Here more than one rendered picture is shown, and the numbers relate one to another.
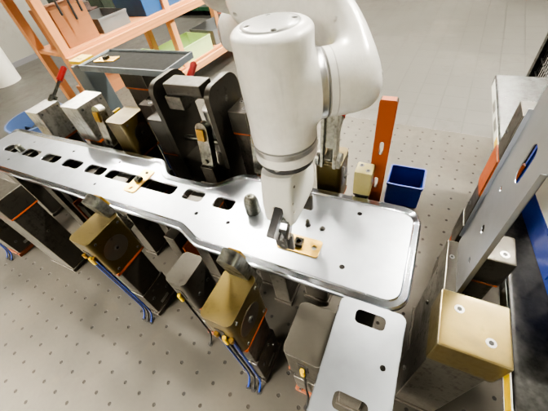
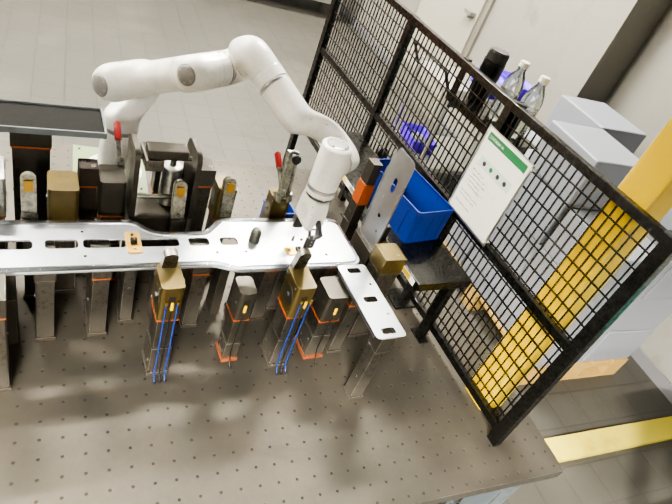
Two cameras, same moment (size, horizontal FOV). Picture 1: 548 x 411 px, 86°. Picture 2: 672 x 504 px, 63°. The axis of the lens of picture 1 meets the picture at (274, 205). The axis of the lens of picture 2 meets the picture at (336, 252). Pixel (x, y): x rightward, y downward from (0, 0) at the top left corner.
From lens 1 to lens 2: 1.31 m
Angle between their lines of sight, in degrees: 52
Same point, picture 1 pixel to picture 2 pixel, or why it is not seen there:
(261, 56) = (345, 158)
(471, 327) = (391, 252)
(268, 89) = (341, 168)
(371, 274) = (340, 253)
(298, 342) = (333, 293)
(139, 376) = (196, 413)
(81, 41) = not seen: outside the picture
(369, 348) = (361, 280)
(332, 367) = (355, 291)
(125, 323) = (140, 393)
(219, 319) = (310, 286)
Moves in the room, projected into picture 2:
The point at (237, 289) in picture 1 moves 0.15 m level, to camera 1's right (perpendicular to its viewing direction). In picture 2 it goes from (304, 273) to (333, 252)
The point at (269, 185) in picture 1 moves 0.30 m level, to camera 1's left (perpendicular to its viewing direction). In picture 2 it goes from (320, 209) to (250, 251)
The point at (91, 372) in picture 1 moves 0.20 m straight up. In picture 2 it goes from (150, 436) to (160, 390)
